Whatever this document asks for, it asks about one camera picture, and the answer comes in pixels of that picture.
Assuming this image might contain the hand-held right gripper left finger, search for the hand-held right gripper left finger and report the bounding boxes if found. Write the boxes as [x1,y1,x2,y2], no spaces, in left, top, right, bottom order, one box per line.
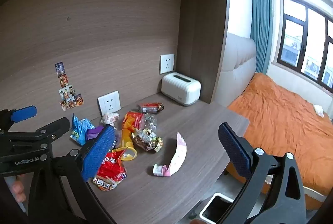
[26,125,117,224]

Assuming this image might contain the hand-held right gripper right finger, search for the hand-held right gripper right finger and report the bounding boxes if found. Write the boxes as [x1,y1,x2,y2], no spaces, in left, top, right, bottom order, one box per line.
[216,122,307,224]

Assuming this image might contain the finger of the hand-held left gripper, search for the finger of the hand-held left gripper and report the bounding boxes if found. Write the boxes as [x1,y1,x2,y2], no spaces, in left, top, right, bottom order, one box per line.
[0,105,37,133]
[0,117,71,152]

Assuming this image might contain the purple wrapper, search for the purple wrapper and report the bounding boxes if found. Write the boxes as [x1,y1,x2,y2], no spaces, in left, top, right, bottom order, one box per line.
[87,126,103,141]

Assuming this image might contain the blue snack wrapper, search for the blue snack wrapper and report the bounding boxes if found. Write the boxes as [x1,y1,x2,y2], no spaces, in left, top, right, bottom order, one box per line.
[69,113,96,146]

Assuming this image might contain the yellow plastic cup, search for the yellow plastic cup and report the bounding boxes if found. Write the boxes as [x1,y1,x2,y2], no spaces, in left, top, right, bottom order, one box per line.
[113,129,138,161]

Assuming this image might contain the white plastic bag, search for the white plastic bag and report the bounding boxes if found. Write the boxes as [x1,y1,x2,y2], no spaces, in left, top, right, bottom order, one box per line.
[101,112,120,127]

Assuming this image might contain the gold brown wrapper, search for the gold brown wrapper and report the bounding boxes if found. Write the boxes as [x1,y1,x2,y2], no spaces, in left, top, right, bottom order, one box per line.
[131,127,163,153]

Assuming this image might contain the red orange snack bag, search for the red orange snack bag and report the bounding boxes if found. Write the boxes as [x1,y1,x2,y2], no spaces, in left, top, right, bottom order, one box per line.
[122,111,158,136]

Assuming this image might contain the pink white squeezed tube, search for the pink white squeezed tube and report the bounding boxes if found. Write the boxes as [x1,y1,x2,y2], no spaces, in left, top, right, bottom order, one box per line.
[153,131,187,177]

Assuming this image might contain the white trash bin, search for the white trash bin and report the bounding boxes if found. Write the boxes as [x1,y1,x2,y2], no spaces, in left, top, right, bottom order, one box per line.
[199,192,235,224]

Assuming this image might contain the person's left hand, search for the person's left hand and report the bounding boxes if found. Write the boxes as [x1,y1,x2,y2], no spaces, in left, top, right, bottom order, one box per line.
[9,174,28,204]

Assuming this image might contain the colourful packet at left edge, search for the colourful packet at left edge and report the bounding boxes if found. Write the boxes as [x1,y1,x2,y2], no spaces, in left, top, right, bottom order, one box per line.
[54,61,84,112]

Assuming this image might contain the bed with orange blanket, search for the bed with orange blanket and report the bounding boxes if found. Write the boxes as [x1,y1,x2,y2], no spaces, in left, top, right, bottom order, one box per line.
[224,72,333,211]

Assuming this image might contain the dark red snack packet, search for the dark red snack packet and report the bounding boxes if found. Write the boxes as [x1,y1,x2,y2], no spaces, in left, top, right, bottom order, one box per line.
[136,102,164,114]

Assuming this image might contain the white toaster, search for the white toaster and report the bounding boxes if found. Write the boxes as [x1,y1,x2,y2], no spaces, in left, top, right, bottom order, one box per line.
[161,72,202,106]

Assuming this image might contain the beige padded headboard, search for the beige padded headboard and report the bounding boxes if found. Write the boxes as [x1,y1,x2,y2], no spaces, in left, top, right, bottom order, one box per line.
[214,33,257,108]

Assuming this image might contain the crumpled white tissue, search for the crumpled white tissue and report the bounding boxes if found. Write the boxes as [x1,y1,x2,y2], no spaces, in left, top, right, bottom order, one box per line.
[313,104,325,118]

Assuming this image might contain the teal curtain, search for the teal curtain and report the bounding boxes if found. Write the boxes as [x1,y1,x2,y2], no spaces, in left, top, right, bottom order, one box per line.
[250,0,273,75]

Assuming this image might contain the dark framed window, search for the dark framed window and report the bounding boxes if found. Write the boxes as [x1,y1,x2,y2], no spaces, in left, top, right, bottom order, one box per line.
[276,0,333,90]

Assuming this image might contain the white wall socket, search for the white wall socket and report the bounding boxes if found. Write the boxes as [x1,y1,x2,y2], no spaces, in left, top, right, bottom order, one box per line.
[159,53,175,74]
[97,90,122,117]

